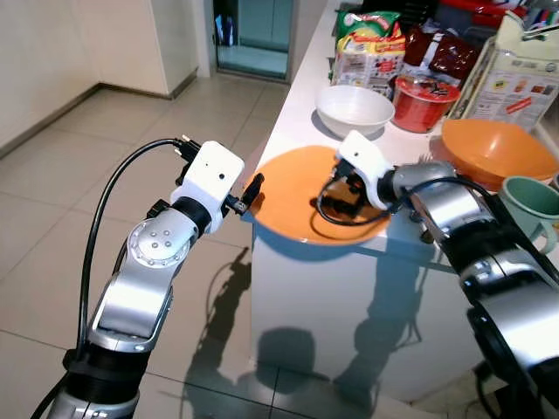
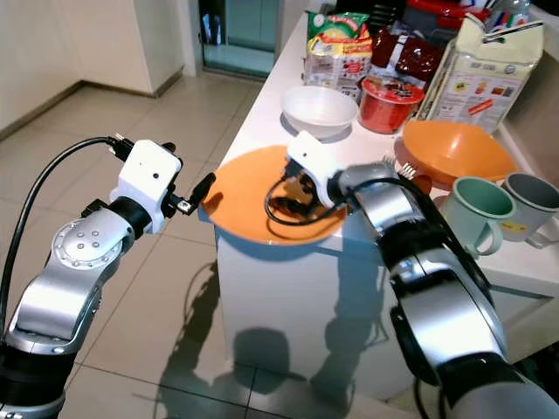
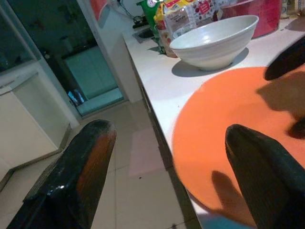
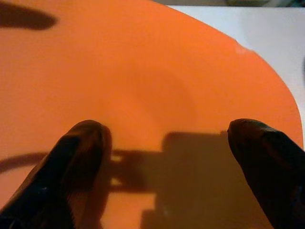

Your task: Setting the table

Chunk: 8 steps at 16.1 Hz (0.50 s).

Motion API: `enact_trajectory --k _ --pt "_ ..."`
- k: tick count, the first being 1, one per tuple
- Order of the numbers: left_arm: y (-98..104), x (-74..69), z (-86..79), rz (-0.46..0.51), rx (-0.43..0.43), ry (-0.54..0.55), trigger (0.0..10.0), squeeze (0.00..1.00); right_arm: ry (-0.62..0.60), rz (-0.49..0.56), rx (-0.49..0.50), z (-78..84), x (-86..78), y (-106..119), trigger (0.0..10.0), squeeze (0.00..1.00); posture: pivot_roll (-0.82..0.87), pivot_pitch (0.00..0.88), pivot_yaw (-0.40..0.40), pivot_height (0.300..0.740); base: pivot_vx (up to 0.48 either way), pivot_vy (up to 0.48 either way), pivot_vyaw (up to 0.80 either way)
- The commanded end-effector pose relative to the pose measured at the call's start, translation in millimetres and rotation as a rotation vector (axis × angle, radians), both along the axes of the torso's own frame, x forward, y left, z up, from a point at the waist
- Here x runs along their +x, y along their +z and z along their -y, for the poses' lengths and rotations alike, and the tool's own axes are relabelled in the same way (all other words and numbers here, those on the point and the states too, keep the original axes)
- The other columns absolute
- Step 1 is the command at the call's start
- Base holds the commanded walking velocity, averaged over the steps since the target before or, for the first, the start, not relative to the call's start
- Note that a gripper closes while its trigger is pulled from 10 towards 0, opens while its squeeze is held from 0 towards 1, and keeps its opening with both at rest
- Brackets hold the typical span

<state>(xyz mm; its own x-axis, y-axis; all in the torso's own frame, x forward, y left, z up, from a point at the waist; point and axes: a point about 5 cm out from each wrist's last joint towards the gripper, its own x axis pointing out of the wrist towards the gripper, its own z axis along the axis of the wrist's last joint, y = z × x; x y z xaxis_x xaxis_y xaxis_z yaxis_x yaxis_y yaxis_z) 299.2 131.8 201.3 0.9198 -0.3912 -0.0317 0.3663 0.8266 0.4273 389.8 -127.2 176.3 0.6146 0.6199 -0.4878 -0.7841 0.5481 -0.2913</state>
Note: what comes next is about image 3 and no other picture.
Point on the orange plate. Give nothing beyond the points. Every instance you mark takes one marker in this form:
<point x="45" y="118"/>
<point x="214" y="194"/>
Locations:
<point x="214" y="114"/>

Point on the glass sliding door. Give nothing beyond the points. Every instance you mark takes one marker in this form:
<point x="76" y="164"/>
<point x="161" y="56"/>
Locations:
<point x="71" y="55"/>

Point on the white low cabinet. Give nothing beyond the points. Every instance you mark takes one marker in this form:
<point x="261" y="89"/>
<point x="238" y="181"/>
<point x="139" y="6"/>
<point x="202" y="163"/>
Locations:
<point x="26" y="119"/>

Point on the white bowl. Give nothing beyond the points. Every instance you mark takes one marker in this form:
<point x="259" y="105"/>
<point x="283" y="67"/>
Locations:
<point x="214" y="38"/>

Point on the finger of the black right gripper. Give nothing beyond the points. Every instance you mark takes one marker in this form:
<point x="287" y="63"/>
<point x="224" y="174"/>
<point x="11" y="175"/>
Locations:
<point x="299" y="131"/>
<point x="290" y="59"/>

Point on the clear printed snack bag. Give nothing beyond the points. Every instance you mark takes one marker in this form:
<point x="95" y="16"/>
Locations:
<point x="188" y="16"/>

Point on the pink floor mat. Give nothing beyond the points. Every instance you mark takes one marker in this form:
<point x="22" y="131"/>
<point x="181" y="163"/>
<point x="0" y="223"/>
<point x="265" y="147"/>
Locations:
<point x="145" y="152"/>

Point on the black countertop device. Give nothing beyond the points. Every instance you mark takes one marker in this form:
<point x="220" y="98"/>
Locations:
<point x="140" y="22"/>

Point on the yellow red snack package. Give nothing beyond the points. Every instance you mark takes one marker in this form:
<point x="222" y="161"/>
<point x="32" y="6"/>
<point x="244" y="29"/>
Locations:
<point x="162" y="26"/>

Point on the red round container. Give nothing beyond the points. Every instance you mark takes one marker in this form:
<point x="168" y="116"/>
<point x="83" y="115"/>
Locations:
<point x="264" y="16"/>

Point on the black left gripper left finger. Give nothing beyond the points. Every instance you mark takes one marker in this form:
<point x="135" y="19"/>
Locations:
<point x="66" y="186"/>

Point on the green snack bag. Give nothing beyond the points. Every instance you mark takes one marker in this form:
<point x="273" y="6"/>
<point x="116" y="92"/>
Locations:
<point x="149" y="14"/>

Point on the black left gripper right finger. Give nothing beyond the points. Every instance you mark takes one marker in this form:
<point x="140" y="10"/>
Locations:
<point x="269" y="181"/>

